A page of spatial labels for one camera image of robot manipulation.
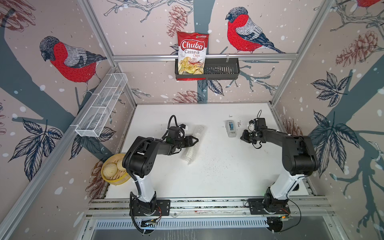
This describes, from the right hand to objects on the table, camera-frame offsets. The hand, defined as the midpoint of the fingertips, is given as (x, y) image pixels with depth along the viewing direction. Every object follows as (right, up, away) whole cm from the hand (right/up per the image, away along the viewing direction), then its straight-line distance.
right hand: (240, 135), depth 100 cm
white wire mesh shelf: (-82, +10, -29) cm, 87 cm away
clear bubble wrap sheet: (-34, -9, -12) cm, 37 cm away
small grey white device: (-6, +6, +2) cm, 9 cm away
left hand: (-29, -1, -5) cm, 30 cm away
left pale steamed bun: (-77, -15, -21) cm, 81 cm away
